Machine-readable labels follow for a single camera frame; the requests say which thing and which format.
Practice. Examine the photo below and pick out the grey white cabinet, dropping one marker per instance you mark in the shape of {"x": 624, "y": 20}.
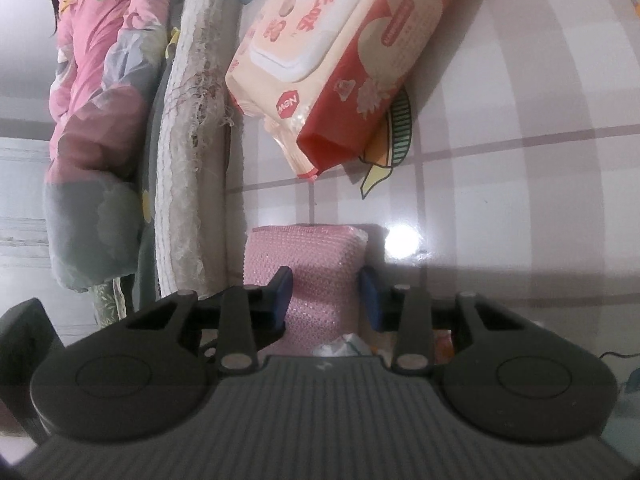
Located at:
{"x": 20, "y": 200}

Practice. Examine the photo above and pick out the plaid floral sheet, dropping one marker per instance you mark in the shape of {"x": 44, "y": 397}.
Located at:
{"x": 500, "y": 185}

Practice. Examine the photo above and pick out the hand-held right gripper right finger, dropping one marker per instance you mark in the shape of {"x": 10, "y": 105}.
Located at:
{"x": 372, "y": 300}

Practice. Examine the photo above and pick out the red cream wet wipes pack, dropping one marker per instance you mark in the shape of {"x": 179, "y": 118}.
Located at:
{"x": 350, "y": 60}

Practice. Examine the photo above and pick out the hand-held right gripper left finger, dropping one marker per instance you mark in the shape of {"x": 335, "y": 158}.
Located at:
{"x": 277, "y": 297}

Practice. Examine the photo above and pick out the white plastic bag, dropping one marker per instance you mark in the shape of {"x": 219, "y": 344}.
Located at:
{"x": 345, "y": 345}

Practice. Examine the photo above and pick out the pink grey floral quilt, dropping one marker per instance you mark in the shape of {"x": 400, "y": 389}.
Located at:
{"x": 95, "y": 85}

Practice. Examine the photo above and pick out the white frayed blanket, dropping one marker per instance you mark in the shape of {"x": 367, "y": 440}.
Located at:
{"x": 185, "y": 160}

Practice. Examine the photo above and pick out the grey bedsheet with yellow flowers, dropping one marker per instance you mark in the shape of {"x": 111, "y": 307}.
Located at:
{"x": 145, "y": 240}

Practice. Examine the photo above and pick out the olive green patterned cloth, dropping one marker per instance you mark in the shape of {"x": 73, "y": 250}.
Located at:
{"x": 107, "y": 302}

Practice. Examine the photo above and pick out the pink scouring sponge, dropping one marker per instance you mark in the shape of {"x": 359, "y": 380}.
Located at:
{"x": 320, "y": 280}

